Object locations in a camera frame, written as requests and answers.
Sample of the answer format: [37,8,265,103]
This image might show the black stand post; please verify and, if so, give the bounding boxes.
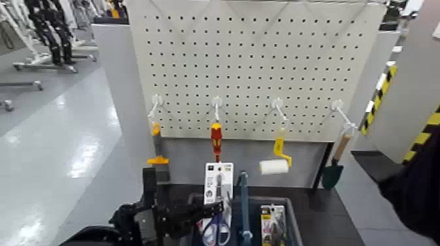
[310,142,335,193]

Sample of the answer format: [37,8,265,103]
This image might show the grey pillar with hazard tape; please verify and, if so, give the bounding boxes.
[364,0,440,165]
[343,30,401,137]

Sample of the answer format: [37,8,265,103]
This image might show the teal crate with handle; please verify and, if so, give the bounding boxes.
[178,170,304,246]

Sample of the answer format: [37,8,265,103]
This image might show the grey stand base bar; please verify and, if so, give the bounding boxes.
[0,80,45,92]

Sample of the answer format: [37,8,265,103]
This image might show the white pegboard hook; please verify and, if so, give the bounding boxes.
[211,96,224,124]
[331,99,359,134]
[147,93,164,122]
[270,97,290,134]

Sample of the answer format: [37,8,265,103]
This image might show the yellow handled white paint roller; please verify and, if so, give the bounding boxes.
[259,136,294,176]

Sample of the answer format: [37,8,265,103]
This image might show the beige pegboard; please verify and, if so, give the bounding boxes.
[125,0,388,143]

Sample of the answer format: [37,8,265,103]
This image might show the yellow black packaged tool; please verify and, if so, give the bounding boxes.
[260,204,288,246]

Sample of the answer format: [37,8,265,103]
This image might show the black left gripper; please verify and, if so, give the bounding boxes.
[153,201,225,241]

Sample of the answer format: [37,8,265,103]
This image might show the orange grey paintbrush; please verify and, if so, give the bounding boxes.
[147,122,172,183]

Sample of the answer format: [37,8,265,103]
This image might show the grey display stand panel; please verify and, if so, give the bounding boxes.
[92,23,331,188]

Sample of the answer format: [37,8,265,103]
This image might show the white robot on stand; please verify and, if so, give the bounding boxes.
[0,0,47,66]

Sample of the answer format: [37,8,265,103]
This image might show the black humanoid robot on stand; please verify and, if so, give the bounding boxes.
[24,0,77,67]

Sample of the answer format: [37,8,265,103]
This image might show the red yellow screwdriver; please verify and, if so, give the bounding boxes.
[210,122,223,164]

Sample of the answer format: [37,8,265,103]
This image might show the wooden handled green trowel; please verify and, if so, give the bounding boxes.
[321,133,352,190]

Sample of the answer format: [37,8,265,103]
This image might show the blue scissors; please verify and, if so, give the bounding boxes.
[200,162,235,246]

